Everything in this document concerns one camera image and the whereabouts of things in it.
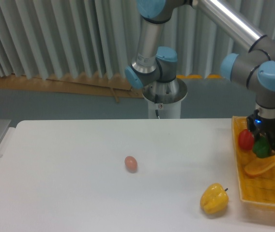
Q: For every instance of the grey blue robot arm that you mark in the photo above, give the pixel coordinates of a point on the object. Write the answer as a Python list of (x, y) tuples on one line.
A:
[(153, 69)]

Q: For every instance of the red bell pepper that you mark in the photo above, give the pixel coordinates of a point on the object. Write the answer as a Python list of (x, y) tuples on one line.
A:
[(246, 140)]

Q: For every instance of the yellow woven basket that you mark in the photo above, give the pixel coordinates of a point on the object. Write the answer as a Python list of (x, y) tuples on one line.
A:
[(258, 191)]

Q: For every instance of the brown cardboard sheet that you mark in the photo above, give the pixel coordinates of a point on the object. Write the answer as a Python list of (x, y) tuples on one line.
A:
[(116, 87)]

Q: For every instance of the brown egg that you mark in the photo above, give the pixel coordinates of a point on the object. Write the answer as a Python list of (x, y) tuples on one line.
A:
[(131, 164)]

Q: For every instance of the yellow bell pepper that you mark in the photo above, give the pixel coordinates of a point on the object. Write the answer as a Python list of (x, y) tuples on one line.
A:
[(214, 199)]

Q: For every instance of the green bell pepper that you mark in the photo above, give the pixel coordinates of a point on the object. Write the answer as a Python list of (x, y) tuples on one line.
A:
[(261, 148)]

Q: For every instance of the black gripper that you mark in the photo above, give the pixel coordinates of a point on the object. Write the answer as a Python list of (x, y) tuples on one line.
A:
[(262, 126)]

